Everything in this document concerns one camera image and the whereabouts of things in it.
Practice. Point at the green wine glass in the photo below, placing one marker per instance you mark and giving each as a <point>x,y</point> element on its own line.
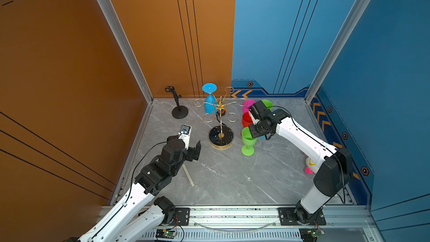
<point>248,142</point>
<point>268,104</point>

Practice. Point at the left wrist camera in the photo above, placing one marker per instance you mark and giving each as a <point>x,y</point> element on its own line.
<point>184,133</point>

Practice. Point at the red wine glass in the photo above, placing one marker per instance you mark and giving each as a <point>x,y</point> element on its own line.
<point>246,120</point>

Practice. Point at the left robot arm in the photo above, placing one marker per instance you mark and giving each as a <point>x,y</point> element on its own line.
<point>140,209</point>

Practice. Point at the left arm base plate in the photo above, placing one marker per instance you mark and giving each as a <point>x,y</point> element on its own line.
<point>179,216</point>

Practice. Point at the right circuit board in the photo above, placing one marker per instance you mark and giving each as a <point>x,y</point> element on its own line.
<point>308,235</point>

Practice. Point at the blue wine glass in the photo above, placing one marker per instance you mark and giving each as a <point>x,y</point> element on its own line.
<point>209,88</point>

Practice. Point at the gold wine glass rack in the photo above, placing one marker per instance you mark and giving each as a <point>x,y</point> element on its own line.
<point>221,136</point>

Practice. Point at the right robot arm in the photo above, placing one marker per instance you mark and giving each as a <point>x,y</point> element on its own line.
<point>332,165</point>

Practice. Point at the circuit board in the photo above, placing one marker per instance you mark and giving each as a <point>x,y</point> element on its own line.
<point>308,235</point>
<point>164,235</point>

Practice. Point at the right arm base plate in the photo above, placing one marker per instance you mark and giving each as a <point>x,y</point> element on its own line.
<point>291,216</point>

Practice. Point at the black phone stand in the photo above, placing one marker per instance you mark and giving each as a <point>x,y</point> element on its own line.
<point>180,111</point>

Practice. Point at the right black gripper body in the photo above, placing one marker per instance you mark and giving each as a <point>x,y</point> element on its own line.
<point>257,130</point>

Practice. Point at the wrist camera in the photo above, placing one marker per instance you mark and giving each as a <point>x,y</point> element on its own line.
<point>184,133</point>
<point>254,118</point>

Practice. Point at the magenta wine glass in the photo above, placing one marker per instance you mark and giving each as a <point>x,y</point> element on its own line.
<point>247,104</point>

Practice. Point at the wooden ruler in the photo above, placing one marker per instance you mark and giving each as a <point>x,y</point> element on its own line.
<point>188,175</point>

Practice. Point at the plush toy pink green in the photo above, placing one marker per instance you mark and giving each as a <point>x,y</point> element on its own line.
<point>312,165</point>

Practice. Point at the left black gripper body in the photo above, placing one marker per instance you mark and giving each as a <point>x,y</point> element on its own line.
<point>190,154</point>

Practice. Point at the left circuit board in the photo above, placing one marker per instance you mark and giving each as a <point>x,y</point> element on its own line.
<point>164,235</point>

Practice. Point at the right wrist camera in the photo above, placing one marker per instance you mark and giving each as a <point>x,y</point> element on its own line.
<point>254,118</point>

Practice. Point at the aluminium front rail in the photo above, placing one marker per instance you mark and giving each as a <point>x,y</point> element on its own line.
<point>261,223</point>

